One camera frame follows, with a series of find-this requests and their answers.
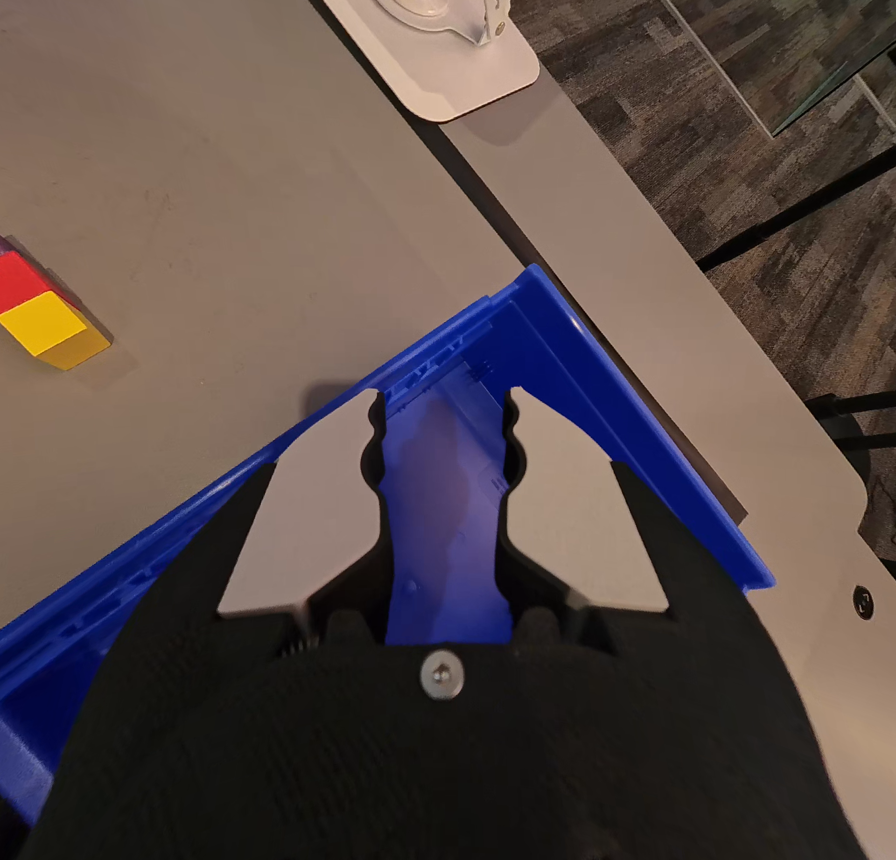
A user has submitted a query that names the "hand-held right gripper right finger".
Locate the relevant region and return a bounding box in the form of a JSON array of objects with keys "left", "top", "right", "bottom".
[{"left": 498, "top": 387, "right": 672, "bottom": 637}]

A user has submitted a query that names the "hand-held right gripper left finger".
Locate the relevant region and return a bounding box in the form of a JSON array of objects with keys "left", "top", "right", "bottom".
[{"left": 216, "top": 389, "right": 393, "bottom": 637}]

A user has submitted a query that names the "blue plastic bin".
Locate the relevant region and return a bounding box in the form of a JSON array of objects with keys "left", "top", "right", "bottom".
[{"left": 0, "top": 264, "right": 777, "bottom": 827}]

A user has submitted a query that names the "yellow cube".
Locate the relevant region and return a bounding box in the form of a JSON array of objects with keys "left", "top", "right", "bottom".
[{"left": 0, "top": 291, "right": 113, "bottom": 372}]

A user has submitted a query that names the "red cube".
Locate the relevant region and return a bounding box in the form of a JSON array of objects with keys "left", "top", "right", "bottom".
[{"left": 0, "top": 251, "right": 79, "bottom": 315}]

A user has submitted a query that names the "black round stand base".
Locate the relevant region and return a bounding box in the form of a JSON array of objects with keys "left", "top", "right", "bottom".
[{"left": 815, "top": 412, "right": 876, "bottom": 504}]

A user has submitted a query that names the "black metal pole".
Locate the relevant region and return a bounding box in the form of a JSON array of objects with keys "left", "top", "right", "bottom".
[{"left": 696, "top": 146, "right": 896, "bottom": 274}]

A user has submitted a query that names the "white board stand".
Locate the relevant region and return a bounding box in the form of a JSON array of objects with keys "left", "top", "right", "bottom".
[{"left": 294, "top": 0, "right": 541, "bottom": 123}]

